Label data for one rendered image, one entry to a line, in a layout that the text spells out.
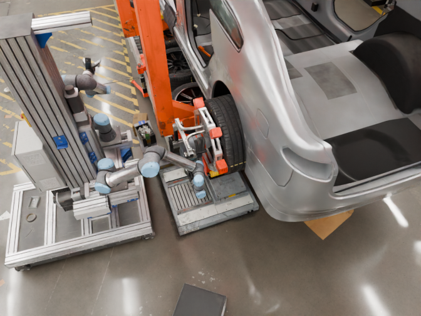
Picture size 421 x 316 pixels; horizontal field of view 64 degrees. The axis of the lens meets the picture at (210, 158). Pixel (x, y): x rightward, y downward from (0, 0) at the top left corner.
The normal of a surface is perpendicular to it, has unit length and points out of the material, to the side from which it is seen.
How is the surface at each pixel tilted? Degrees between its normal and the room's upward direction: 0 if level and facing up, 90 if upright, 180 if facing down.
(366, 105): 22
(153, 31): 90
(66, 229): 0
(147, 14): 90
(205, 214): 0
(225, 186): 0
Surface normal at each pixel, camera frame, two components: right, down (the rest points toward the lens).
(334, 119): 0.11, -0.32
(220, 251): -0.01, -0.63
